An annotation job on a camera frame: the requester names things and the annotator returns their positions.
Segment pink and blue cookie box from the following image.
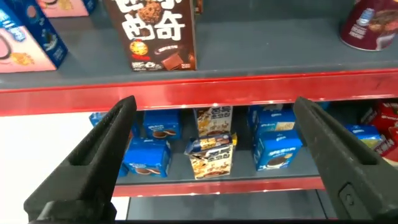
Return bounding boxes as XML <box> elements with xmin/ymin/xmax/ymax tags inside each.
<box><xmin>36</xmin><ymin>0</ymin><xmax>98</xmax><ymax>18</ymax></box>
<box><xmin>0</xmin><ymin>0</ymin><xmax>69</xmax><ymax>74</ymax></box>

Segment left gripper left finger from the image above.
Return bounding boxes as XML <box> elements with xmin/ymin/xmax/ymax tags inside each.
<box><xmin>23</xmin><ymin>95</ymin><xmax>137</xmax><ymax>223</ymax></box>

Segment red cookie box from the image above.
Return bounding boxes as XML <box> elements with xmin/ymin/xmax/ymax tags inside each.
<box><xmin>360</xmin><ymin>101</ymin><xmax>398</xmax><ymax>156</ymax></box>

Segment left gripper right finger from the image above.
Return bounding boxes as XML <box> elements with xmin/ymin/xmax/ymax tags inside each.
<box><xmin>293</xmin><ymin>96</ymin><xmax>398</xmax><ymax>220</ymax></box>

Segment white and brown cookie box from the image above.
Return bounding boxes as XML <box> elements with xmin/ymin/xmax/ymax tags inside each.
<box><xmin>193</xmin><ymin>105</ymin><xmax>234</xmax><ymax>138</ymax></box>
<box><xmin>184</xmin><ymin>133</ymin><xmax>238</xmax><ymax>180</ymax></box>

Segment dark red round tin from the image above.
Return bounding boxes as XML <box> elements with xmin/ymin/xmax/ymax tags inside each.
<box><xmin>339</xmin><ymin>0</ymin><xmax>398</xmax><ymax>52</ymax></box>

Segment blue and yellow cookie box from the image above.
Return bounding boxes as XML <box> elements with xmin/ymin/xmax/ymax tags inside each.
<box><xmin>344</xmin><ymin>123</ymin><xmax>384</xmax><ymax>150</ymax></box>

